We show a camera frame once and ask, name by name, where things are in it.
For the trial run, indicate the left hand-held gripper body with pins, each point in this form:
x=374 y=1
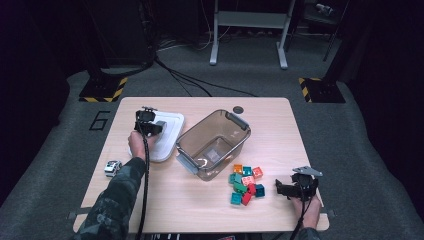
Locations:
x=145 y=121

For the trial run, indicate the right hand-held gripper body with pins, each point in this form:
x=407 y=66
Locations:
x=305 y=187

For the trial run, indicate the dark teal toy block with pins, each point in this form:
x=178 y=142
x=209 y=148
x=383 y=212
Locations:
x=260 y=190

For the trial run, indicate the coral toy block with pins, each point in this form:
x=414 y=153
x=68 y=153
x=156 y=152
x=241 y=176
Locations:
x=257 y=172

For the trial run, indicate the red toy block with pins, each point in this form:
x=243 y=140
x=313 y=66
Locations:
x=246 y=199
x=251 y=189

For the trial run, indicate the pink toy block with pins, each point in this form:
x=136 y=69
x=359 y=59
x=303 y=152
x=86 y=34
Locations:
x=248 y=180

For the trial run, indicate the brown translucent storage box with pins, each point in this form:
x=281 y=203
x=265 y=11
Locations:
x=200 y=130

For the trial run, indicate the pile of coloured toy blocks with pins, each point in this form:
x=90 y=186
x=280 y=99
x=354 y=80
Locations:
x=239 y=187

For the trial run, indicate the orange toy block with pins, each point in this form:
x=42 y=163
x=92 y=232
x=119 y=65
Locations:
x=237 y=168

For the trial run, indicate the sea green toy block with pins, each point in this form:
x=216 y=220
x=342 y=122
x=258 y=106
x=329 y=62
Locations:
x=235 y=178

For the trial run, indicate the person's left hand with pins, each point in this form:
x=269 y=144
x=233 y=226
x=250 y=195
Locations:
x=136 y=145

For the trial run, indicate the person's right hand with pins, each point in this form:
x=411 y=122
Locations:
x=313 y=213

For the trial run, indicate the grey tape strip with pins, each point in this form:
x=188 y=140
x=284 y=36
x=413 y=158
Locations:
x=329 y=213

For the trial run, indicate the black base with hazard stripes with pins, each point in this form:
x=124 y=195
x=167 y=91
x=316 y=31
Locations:
x=100 y=88
x=325 y=90

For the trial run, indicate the dark round table cap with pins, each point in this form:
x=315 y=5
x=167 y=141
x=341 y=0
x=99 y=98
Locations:
x=238 y=109

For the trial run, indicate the black cabinet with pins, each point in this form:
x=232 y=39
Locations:
x=123 y=33

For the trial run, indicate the black label with white print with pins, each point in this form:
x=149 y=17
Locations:
x=169 y=237

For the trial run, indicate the small grey device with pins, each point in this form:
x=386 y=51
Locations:
x=324 y=8

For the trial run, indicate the white metal table frame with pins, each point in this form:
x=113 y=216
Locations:
x=250 y=19

